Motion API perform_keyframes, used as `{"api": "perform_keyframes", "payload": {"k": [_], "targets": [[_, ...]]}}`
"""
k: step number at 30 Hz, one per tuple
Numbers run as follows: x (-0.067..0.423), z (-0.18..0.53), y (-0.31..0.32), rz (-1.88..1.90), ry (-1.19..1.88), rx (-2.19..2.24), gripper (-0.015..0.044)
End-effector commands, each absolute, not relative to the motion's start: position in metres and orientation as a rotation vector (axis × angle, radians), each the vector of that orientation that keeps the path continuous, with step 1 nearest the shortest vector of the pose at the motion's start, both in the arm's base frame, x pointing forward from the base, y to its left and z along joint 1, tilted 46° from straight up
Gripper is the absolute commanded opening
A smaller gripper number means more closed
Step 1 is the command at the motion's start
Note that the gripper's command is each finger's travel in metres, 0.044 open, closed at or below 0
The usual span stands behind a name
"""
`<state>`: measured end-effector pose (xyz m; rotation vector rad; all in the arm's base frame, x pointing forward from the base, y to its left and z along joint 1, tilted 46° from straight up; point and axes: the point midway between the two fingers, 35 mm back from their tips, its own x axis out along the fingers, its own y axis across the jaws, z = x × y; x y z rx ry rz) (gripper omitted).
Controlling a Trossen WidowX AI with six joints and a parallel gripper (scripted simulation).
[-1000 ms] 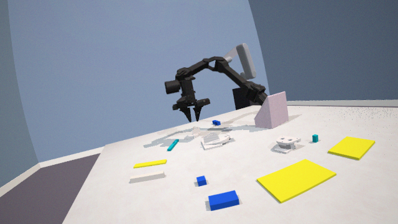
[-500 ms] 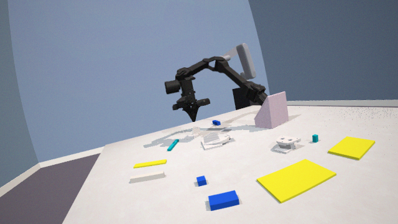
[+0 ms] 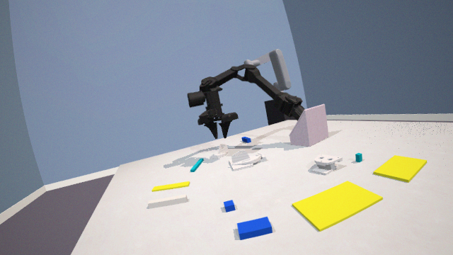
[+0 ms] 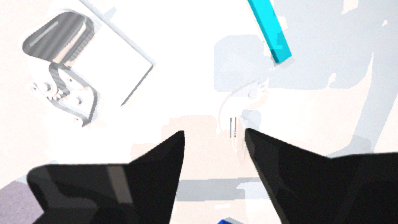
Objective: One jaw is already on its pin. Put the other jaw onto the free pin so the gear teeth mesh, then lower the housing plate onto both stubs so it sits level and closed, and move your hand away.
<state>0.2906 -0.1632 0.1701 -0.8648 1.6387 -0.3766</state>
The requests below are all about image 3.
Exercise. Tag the cyan long bar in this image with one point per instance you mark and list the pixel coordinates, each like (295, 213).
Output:
(197, 165)

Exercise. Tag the yellow flat bar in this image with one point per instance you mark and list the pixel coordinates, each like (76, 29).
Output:
(171, 186)

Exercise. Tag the small cyan block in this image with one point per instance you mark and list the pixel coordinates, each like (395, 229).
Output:
(358, 157)

